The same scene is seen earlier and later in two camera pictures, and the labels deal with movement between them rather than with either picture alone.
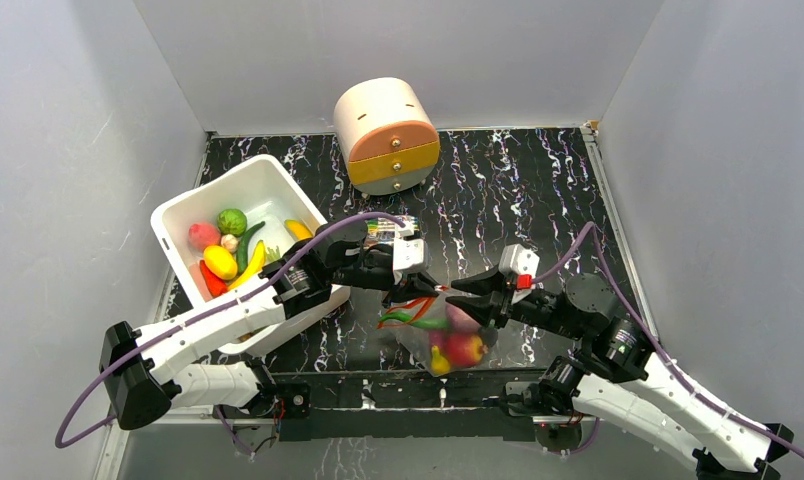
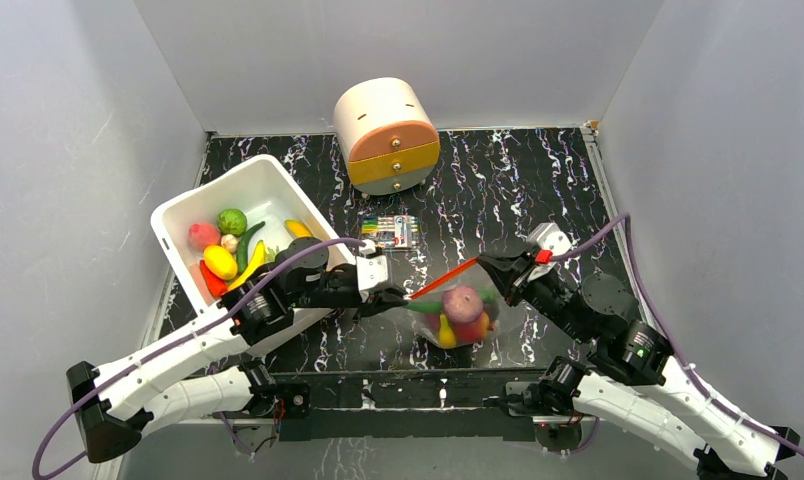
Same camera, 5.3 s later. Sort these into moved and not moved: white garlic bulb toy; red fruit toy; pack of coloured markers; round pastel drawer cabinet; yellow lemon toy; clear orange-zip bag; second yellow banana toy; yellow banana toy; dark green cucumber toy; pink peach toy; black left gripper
Moved: clear orange-zip bag; red fruit toy; yellow banana toy; black left gripper
Not moved: round pastel drawer cabinet; yellow lemon toy; dark green cucumber toy; pink peach toy; second yellow banana toy; pack of coloured markers; white garlic bulb toy
